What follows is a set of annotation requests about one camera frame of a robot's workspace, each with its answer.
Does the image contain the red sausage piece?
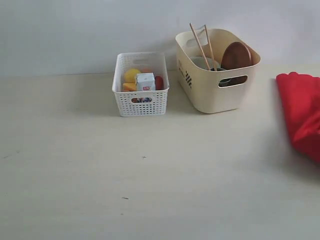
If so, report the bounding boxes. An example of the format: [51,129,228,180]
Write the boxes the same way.
[155,75,164,91]

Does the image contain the blue white milk carton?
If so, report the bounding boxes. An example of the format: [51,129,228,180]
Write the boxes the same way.
[135,73,156,92]

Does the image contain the yellow cheese wedge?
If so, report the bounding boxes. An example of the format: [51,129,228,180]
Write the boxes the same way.
[122,82,137,92]

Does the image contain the brown egg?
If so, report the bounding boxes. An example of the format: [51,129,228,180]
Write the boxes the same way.
[141,68,153,73]

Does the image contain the yellow lemon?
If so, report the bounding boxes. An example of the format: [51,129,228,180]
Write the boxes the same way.
[124,68,142,83]

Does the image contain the pale green ceramic bowl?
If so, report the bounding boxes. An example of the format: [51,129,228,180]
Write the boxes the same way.
[190,56,221,71]

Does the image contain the stainless steel cup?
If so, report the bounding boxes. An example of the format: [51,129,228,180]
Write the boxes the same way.
[210,67,231,88]

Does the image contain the wooden chopstick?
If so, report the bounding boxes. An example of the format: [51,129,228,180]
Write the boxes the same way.
[189,22,211,71]
[204,24,218,72]

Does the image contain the brown clay plate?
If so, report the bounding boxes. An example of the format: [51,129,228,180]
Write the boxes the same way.
[220,41,252,70]

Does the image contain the red scalloped cloth mat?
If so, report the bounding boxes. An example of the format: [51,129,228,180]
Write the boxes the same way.
[275,72,320,163]

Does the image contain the white perforated plastic basket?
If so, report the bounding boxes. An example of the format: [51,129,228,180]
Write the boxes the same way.
[112,52,170,117]

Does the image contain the cream plastic bin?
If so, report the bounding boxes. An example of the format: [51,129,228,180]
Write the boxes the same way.
[175,28,261,114]

